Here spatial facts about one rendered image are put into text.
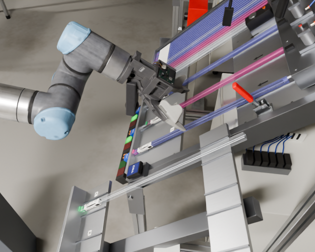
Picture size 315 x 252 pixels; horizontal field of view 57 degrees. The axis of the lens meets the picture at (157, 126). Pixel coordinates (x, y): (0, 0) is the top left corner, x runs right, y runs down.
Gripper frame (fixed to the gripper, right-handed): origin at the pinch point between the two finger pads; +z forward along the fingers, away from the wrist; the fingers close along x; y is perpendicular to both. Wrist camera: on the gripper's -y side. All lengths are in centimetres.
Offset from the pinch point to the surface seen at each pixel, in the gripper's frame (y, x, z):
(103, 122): -109, 76, 3
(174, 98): -12.3, 17.5, 2.9
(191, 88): -59, 94, 41
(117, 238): -94, -2, 26
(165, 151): -13.4, -4.3, 2.6
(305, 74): 28.1, -6.1, 8.6
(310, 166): -2, 10, 56
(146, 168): -16.9, -10.2, -0.7
